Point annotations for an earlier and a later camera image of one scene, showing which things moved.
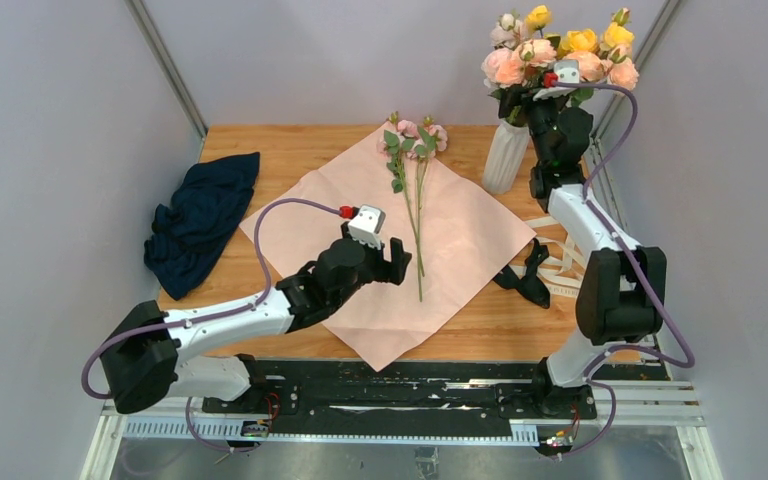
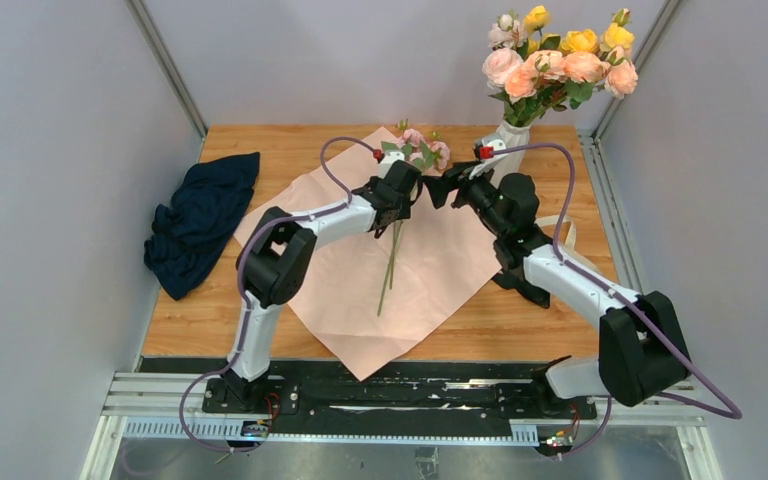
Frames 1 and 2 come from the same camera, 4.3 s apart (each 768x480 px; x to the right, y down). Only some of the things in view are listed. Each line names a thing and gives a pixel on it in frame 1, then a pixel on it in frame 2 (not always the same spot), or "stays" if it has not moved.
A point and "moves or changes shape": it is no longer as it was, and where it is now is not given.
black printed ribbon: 529,286 stays
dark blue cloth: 208,204 stays
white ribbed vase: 505,158 stays
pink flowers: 412,148 moves or changes shape
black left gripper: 392,271 -> 405,210
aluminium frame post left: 154,39 stays
